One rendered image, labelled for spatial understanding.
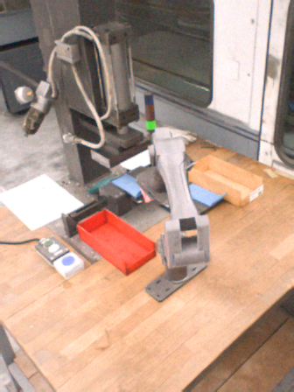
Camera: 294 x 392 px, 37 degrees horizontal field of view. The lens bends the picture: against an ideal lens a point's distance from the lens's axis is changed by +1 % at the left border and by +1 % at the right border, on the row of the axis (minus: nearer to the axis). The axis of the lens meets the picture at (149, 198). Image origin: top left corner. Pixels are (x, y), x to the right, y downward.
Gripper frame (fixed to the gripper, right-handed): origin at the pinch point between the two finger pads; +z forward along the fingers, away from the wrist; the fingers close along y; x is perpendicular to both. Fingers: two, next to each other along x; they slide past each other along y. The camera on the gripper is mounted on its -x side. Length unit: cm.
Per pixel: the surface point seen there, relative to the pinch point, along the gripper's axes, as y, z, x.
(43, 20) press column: 65, -8, -8
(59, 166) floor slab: 122, 202, -79
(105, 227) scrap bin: 7.6, 27.4, 3.2
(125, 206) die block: 9.7, 25.6, -7.0
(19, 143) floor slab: 175, 234, -77
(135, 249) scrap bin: -6.3, 19.1, 3.9
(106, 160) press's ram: 21.2, 9.2, -3.2
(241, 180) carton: -8, 17, -47
